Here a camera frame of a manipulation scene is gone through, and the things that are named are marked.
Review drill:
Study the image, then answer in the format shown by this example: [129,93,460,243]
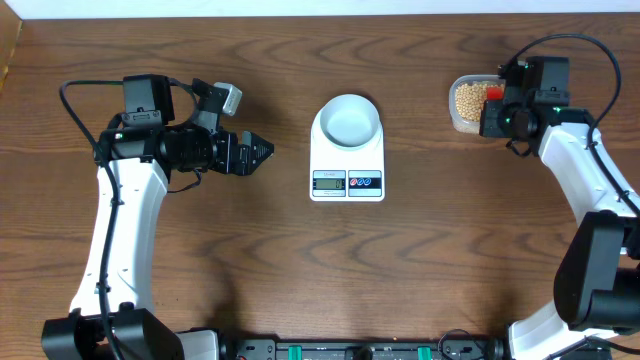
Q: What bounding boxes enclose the white bowl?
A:
[319,94,382,148]

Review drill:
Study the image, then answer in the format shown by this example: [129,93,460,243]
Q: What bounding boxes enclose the white digital kitchen scale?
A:
[309,118,386,202]

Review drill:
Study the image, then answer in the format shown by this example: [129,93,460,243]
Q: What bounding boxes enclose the red measuring scoop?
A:
[486,85,504,101]

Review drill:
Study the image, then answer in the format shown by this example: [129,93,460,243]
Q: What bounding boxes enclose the clear plastic container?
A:
[449,75,505,134]

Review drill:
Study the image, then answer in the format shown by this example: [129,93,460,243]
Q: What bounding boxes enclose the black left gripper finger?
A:
[239,152,272,176]
[242,131,274,155]

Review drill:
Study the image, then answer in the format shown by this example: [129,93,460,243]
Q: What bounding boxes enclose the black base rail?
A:
[218,331,512,360]

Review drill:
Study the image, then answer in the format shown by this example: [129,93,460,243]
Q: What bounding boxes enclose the cardboard box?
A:
[0,0,23,88]

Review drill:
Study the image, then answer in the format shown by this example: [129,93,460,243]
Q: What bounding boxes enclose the soybeans in container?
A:
[454,82,505,122]

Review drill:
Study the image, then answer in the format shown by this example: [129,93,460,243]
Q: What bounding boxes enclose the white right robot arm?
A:
[479,56,639,359]

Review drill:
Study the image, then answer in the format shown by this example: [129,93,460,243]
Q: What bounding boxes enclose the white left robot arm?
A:
[41,74,275,359]

